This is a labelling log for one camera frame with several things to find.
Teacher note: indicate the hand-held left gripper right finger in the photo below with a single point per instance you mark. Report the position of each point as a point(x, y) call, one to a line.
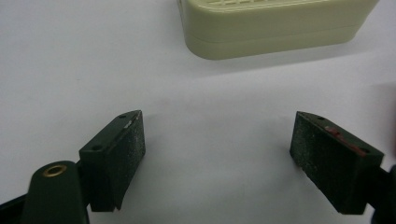
point(330, 168)

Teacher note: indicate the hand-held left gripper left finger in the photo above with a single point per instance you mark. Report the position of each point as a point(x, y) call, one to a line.
point(112, 161)

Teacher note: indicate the cream plastic basket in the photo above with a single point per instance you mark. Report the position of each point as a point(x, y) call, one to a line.
point(267, 31)

